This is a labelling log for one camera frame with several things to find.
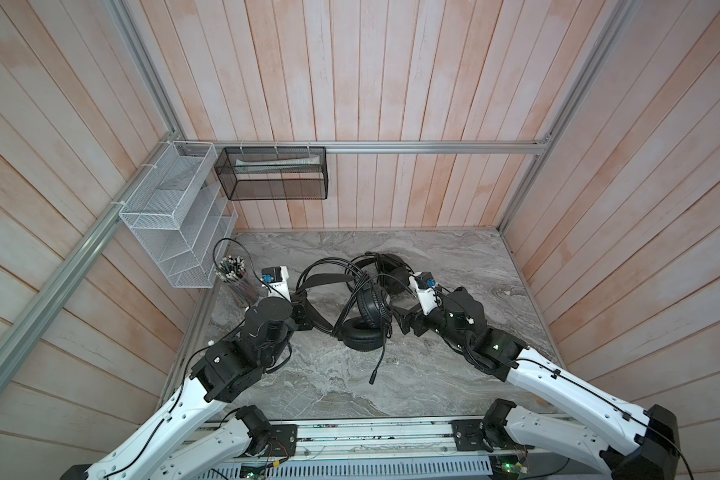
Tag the clear cup of pencils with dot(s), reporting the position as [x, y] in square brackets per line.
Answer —
[233, 271]

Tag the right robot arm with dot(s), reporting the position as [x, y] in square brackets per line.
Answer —
[611, 435]

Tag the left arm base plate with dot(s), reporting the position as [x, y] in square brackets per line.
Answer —
[279, 440]

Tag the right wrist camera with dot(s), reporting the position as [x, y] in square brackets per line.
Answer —
[424, 286]

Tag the white wire mesh shelf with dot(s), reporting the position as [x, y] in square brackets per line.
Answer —
[177, 214]

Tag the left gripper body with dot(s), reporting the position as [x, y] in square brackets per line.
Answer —
[301, 315]

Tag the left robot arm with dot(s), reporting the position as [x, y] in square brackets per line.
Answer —
[222, 373]

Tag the black mesh wall basket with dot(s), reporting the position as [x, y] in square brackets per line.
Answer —
[273, 173]

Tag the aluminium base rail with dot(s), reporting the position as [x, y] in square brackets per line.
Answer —
[433, 437]

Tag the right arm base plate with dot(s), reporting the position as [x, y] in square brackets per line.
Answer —
[471, 435]

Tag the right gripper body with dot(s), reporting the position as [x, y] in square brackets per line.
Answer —
[423, 321]

